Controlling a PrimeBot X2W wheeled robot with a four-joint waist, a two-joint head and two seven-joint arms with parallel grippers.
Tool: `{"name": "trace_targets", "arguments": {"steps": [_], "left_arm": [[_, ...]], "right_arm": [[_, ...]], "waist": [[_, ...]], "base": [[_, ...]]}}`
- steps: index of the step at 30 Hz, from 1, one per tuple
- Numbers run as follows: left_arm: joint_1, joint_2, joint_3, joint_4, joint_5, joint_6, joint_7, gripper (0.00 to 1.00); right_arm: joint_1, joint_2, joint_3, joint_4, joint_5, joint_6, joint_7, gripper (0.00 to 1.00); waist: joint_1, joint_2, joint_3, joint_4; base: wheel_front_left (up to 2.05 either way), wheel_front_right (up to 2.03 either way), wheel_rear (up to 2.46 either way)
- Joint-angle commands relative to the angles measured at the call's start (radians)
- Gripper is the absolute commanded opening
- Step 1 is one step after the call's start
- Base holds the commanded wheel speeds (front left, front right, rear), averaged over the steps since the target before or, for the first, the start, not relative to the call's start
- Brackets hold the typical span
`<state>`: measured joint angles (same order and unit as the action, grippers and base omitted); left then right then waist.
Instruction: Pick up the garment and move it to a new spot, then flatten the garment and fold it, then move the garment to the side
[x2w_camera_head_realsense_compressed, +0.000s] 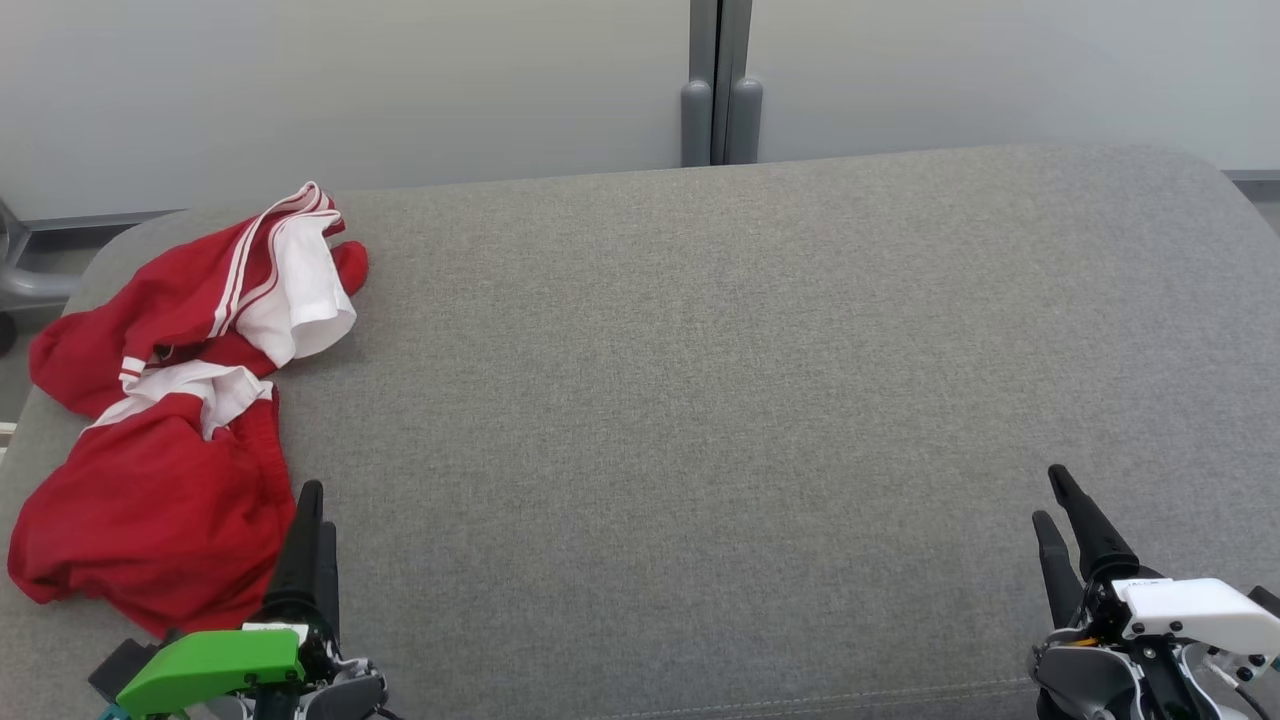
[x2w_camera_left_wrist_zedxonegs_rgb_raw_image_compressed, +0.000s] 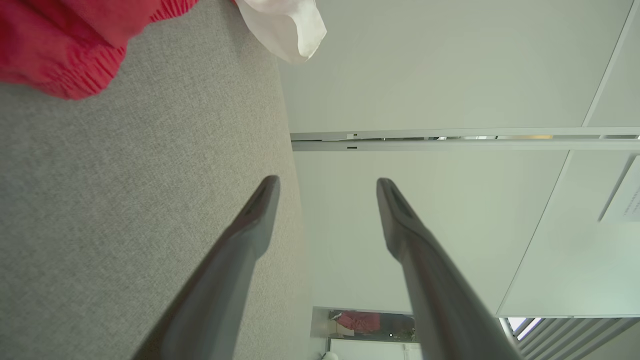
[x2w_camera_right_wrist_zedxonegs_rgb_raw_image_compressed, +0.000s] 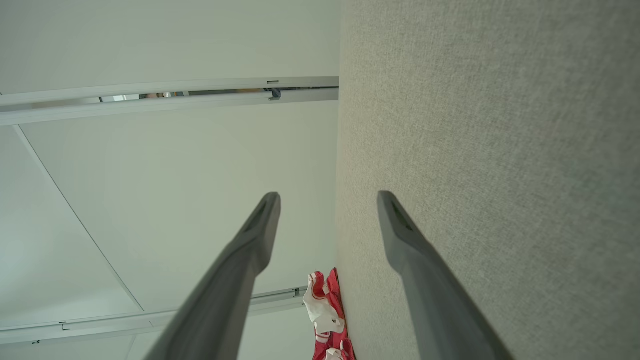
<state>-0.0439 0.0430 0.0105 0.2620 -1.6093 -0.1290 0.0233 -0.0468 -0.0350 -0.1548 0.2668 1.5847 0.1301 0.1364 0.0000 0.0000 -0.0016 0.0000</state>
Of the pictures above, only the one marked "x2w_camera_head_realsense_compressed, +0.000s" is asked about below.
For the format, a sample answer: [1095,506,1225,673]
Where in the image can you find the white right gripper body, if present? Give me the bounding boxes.
[1030,572,1280,720]

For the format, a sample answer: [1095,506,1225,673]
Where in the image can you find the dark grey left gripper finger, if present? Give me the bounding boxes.
[316,520,342,641]
[263,480,324,623]

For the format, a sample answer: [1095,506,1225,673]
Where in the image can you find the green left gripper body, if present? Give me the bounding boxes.
[100,620,390,720]

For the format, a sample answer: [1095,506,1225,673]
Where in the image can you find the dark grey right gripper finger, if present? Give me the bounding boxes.
[1048,464,1142,585]
[1032,510,1087,633]

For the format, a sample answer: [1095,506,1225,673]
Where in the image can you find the red shorts with white stripe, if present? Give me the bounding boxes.
[7,392,297,640]

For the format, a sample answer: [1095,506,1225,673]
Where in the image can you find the red jersey with white trim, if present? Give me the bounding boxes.
[28,181,370,442]

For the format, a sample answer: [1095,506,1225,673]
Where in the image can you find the grey partition frame with foot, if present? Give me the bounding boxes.
[0,198,83,356]

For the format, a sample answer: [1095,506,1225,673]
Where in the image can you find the grey double partition post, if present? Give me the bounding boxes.
[680,0,765,168]

